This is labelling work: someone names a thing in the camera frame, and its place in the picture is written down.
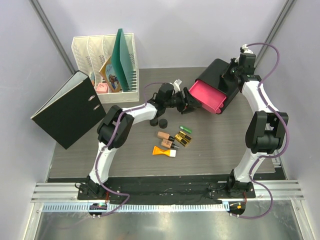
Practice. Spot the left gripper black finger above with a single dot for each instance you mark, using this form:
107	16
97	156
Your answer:
192	102
188	109

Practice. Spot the white magazine file rack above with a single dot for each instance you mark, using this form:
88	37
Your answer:
92	54

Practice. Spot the green plastic folder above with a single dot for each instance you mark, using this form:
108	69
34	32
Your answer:
121	61

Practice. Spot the black ring binder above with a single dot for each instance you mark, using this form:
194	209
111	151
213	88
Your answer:
71	112

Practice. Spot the black round jar right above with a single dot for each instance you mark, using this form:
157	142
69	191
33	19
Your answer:
163	123

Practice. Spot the white slotted cable duct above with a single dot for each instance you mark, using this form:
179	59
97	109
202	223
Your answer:
131	208

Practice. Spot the beige foundation bottle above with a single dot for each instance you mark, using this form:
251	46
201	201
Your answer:
165	136
169	144

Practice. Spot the pink middle drawer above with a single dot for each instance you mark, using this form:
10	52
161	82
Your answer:
219	110

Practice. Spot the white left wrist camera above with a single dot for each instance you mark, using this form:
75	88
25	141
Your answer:
176	85

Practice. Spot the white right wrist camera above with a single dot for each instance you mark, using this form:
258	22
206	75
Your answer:
246	48

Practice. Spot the green lip balm tube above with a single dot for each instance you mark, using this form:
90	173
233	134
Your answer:
185	129

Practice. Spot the aluminium rail frame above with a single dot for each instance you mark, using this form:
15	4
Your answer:
278	212

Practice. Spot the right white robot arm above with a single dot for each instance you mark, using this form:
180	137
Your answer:
266	131

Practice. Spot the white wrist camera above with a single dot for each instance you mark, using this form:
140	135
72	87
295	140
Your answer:
246	48
176	85

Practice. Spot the pink top drawer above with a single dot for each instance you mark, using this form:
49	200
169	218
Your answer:
210	98

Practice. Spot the gold lipstick case right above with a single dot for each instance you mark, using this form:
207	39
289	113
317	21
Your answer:
187	140

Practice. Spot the black drawer organizer box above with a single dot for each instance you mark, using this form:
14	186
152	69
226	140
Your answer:
213	76

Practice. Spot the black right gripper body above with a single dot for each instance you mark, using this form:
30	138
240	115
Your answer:
232	71

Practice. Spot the gold lipstick case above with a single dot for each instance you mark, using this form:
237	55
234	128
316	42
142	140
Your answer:
180	139
187	140

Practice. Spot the gold lipstick case left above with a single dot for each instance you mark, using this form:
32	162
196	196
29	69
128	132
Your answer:
180	139

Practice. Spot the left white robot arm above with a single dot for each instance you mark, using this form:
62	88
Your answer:
114	130

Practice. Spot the pink drawer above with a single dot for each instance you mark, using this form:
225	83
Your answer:
219	110
210	98

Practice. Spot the orange cream tube white cap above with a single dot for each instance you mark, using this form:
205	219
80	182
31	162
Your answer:
167	152

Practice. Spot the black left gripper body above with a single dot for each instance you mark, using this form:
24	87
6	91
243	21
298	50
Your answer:
180	103

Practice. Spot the colourful picture booklet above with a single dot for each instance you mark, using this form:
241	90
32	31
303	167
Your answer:
109	76

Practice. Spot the pink sticky note pad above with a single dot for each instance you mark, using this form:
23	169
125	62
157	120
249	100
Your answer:
102	88

